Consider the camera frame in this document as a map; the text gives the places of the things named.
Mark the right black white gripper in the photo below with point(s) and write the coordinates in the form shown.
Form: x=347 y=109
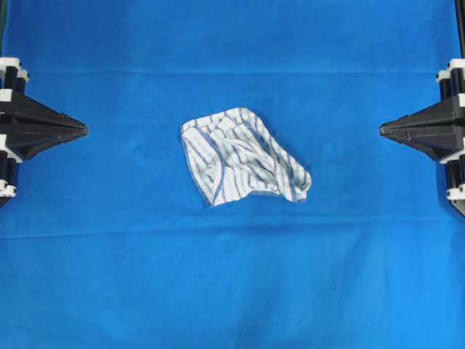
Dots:
x=444 y=147

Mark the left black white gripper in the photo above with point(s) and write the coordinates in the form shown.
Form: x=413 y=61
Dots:
x=27 y=126

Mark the white blue striped towel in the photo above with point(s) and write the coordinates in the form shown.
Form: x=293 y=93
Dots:
x=231 y=155

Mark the blue table cloth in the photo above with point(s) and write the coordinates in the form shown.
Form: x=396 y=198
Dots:
x=109 y=244

